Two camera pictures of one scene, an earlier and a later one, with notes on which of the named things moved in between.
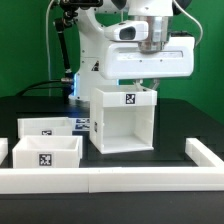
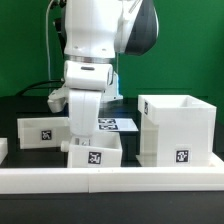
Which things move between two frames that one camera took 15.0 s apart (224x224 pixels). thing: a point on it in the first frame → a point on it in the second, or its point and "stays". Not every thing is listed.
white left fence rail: (4, 149) stays
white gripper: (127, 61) → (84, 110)
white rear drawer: (44, 126) stays
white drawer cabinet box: (122, 118) → (177, 131)
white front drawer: (48, 151) → (105, 149)
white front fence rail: (111, 180) stays
